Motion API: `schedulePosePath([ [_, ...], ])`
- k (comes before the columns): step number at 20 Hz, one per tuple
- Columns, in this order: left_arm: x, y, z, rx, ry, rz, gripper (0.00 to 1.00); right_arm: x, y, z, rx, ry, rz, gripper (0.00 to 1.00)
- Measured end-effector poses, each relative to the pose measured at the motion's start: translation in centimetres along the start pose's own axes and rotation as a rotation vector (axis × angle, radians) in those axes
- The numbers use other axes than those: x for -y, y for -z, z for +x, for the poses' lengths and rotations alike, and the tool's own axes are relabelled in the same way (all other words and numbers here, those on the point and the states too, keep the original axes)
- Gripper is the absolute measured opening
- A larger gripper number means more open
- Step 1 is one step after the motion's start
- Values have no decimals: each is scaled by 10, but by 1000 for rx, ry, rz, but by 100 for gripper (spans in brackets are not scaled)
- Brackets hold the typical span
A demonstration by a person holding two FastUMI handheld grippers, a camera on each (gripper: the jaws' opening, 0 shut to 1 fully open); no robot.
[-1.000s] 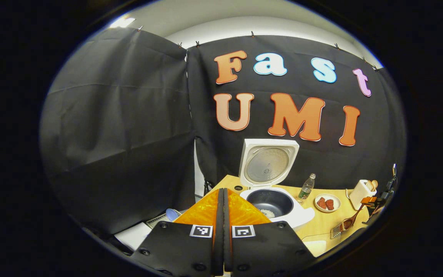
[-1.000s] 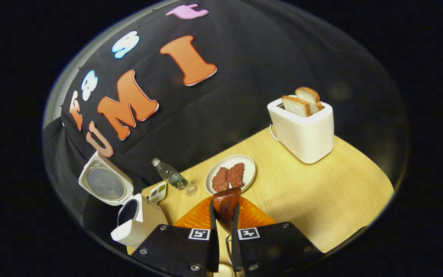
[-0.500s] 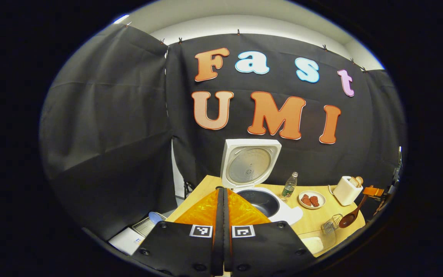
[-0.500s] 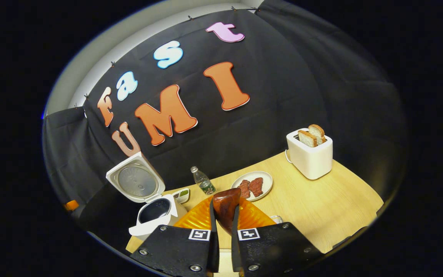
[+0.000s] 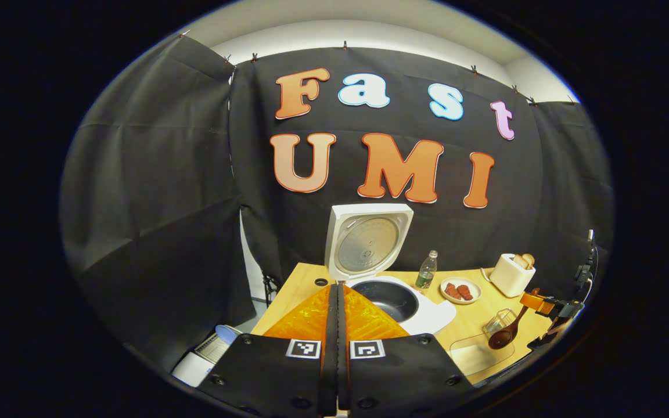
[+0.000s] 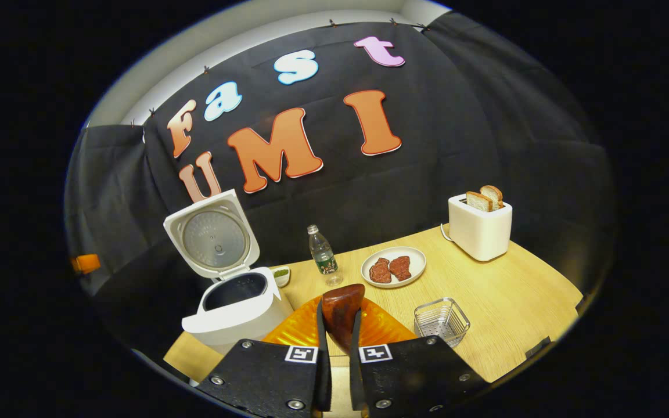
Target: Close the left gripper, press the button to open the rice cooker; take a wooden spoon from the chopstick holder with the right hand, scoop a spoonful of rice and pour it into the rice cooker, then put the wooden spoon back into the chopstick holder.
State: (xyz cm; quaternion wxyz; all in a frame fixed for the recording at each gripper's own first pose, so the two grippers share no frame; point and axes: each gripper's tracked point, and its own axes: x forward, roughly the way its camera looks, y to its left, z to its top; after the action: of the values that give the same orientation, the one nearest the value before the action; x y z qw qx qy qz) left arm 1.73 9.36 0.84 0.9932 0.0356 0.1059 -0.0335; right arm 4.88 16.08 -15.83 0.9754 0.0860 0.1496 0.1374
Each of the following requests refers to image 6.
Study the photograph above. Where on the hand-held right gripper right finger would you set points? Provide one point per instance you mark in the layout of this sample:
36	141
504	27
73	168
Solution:
356	377

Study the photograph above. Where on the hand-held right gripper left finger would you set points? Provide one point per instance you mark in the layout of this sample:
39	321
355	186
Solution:
324	377

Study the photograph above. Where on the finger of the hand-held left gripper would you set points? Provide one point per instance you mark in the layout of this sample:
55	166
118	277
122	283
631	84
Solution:
86	263

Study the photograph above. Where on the brown wooden spoon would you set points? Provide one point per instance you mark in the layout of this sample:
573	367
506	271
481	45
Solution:
343	313

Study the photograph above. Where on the white rice cooker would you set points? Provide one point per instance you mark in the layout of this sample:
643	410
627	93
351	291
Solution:
236	325

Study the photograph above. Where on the red meat piece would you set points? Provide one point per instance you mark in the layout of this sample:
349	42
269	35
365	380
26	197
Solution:
400	268
380	271

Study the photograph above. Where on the clear plastic water bottle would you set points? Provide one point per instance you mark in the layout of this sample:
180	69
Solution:
323	258

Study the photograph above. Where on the white round plate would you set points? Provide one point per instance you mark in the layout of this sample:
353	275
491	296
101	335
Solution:
416	256

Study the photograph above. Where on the white toaster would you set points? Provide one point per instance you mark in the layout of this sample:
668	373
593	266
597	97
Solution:
477	235

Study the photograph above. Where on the black backdrop cloth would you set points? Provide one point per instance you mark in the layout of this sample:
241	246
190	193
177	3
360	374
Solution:
456	145

